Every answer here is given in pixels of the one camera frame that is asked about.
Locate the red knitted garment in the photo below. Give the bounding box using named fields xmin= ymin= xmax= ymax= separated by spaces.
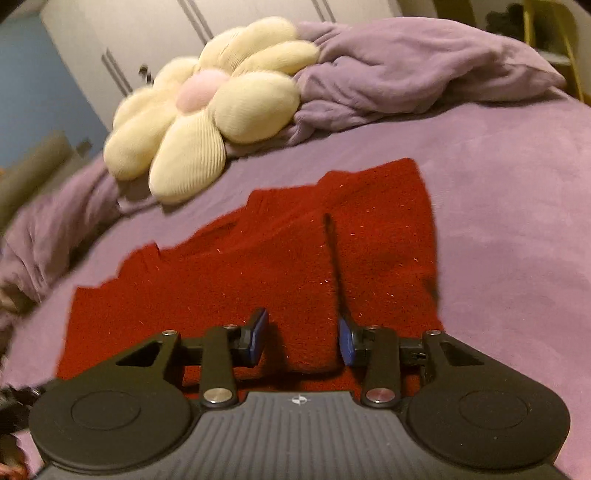
xmin=57 ymin=159 xmax=441 ymax=392

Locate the person's left hand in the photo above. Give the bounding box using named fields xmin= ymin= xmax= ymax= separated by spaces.
xmin=1 ymin=435 xmax=28 ymax=480

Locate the purple bed sheet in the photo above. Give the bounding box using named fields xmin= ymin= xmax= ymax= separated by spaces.
xmin=1 ymin=95 xmax=590 ymax=479

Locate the grey upholstered headboard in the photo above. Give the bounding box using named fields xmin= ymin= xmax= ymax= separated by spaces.
xmin=1 ymin=131 xmax=93 ymax=233

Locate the cream flower-shaped plush pillow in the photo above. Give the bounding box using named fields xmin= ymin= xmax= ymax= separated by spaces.
xmin=103 ymin=17 xmax=320 ymax=205

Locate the crumpled purple blanket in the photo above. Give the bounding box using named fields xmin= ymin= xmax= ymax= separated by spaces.
xmin=1 ymin=17 xmax=565 ymax=313

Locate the white wardrobe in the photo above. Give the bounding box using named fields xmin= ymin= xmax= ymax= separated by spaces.
xmin=41 ymin=0 xmax=401 ymax=127

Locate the yellow metal chair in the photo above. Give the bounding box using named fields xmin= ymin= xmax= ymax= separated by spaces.
xmin=522 ymin=0 xmax=585 ymax=102

